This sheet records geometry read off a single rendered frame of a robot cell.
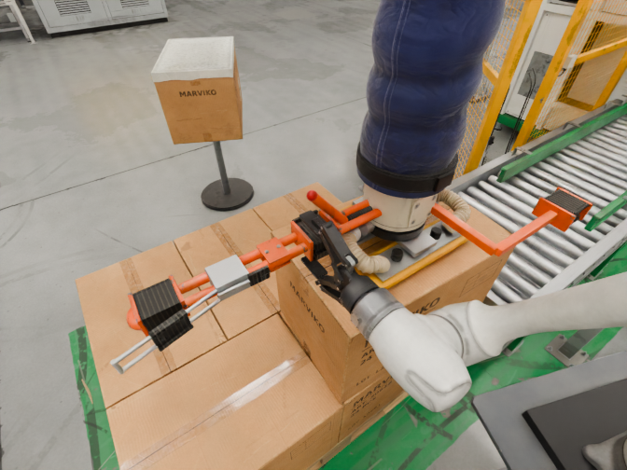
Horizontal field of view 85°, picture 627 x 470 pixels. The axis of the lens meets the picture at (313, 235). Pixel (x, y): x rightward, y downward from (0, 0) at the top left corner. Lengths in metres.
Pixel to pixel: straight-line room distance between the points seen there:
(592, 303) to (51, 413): 2.00
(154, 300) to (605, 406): 1.04
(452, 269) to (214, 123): 1.58
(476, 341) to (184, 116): 1.85
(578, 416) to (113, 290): 1.52
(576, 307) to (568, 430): 0.54
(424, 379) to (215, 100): 1.80
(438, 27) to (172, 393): 1.16
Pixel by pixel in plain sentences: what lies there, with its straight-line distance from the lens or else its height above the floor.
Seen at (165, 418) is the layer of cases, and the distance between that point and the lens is 1.23.
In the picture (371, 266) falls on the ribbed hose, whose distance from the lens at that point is 0.80.
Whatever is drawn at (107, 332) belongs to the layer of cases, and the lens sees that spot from 1.46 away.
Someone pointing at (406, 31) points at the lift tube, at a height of 1.49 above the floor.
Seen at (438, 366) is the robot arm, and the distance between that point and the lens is 0.57.
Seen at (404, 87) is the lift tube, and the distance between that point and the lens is 0.68.
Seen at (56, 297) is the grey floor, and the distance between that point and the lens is 2.50.
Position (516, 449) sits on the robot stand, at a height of 0.75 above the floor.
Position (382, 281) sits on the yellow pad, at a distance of 0.85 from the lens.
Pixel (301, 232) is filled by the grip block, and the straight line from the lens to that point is 0.74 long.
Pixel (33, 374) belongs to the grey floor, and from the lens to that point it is 2.24.
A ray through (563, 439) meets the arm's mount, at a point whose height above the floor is 0.78.
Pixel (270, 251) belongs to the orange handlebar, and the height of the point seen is 1.11.
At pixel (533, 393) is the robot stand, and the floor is 0.75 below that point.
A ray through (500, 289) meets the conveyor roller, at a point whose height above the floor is 0.54.
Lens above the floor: 1.64
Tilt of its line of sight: 44 degrees down
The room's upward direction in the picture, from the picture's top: straight up
